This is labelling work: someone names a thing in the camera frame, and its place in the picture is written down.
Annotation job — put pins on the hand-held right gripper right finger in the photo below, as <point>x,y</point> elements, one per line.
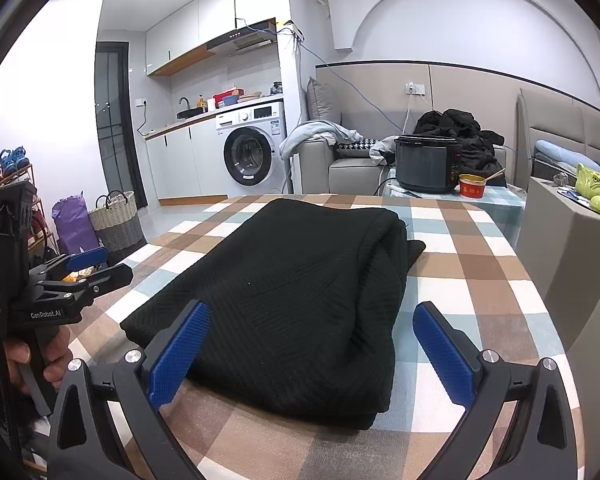
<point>445,355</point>

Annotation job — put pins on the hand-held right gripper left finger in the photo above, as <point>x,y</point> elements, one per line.
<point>180,355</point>

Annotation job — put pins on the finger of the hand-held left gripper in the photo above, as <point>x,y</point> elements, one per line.
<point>87,256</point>
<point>110,277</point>

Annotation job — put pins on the black knit sweater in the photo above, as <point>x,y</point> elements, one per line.
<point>290,285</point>

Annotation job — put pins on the person's left forearm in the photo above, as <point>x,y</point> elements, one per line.
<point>0,400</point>

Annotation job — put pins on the black clothes pile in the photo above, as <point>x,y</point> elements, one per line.
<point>455,122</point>

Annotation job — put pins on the person's left hand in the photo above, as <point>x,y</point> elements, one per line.
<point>60,355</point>

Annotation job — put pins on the yellow toys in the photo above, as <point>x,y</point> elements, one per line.
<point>72,276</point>

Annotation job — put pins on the purple bag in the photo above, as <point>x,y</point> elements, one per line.
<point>72,230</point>

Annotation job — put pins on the woven laundry basket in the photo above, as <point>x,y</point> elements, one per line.
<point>117,227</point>

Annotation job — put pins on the checkered blanket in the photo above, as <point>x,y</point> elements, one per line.
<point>480,270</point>

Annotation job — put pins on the dark glass door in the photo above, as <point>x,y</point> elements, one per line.
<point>112,135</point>

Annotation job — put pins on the white kitchen counter cabinets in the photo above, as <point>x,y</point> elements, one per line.
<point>180,170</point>

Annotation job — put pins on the grey upholstered cabinet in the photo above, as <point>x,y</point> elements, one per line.
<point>555,250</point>

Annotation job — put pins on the small table with checked cloth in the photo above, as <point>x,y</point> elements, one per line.
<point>500,210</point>

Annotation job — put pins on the red food tub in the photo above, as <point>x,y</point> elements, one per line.
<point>472,189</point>

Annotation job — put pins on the black faucet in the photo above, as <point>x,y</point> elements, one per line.
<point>184,101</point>

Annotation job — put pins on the white washing machine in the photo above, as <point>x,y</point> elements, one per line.
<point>250,152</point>

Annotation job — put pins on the black electric cooker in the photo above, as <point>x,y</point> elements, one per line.
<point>425,165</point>

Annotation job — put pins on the grey sofa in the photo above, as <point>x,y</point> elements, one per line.
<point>350,170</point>

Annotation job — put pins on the red basket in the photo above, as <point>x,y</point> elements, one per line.
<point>227,100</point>

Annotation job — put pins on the white cloth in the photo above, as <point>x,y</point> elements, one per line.
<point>382,152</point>

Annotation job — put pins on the houndstooth cushion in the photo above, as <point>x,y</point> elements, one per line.
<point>360,144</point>

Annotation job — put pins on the blue pillow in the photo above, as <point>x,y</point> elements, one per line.
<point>560,152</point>

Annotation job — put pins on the light grey garment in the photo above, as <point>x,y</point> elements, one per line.
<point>310,132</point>

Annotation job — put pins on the grey bed headboard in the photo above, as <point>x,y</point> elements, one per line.
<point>550,120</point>

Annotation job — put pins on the range hood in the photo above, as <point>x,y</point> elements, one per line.
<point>245,37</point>

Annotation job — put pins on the grey cushion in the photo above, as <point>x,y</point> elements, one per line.
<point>322,102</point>

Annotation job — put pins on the white wall cabinets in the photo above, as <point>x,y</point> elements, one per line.
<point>190,35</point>

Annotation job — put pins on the white wall socket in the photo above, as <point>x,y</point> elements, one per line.
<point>415,87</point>

